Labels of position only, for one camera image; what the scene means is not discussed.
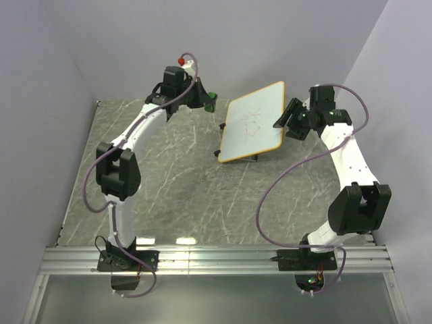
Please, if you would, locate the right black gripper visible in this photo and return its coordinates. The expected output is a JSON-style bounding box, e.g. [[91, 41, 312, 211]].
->
[[273, 98, 316, 142]]

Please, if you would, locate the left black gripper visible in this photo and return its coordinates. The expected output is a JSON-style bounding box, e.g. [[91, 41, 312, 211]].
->
[[177, 78, 214, 110]]

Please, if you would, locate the green whiteboard eraser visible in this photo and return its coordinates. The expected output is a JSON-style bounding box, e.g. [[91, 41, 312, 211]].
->
[[204, 92, 217, 113]]

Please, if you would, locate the yellow framed whiteboard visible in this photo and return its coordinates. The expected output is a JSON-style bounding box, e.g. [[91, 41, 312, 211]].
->
[[218, 81, 285, 163]]

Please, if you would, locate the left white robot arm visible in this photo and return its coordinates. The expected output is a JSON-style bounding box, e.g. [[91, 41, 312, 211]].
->
[[96, 60, 217, 271]]

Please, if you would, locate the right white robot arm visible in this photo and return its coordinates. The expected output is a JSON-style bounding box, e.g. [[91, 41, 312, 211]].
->
[[273, 84, 392, 270]]

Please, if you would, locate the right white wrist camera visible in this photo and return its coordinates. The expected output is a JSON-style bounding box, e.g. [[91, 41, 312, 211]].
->
[[302, 98, 310, 109]]

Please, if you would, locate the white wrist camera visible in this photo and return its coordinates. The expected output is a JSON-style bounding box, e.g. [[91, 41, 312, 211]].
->
[[302, 98, 310, 109], [178, 57, 196, 78]]

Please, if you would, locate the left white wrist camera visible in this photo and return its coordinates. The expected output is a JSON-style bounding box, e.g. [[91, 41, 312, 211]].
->
[[178, 57, 196, 78]]

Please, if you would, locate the metal wire board stand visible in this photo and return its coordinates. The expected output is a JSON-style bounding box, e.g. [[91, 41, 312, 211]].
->
[[213, 122, 259, 162]]

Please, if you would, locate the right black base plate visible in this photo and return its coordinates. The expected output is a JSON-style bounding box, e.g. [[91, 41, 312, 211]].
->
[[271, 249, 338, 271]]

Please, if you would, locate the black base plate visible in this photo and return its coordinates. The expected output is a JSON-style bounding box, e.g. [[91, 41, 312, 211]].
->
[[271, 249, 338, 271], [97, 250, 159, 272]]

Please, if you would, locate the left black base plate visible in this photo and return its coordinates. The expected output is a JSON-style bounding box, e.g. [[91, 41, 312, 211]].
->
[[97, 250, 159, 272]]

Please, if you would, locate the aluminium mounting rail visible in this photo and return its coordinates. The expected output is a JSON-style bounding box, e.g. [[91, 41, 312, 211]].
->
[[38, 245, 394, 275]]

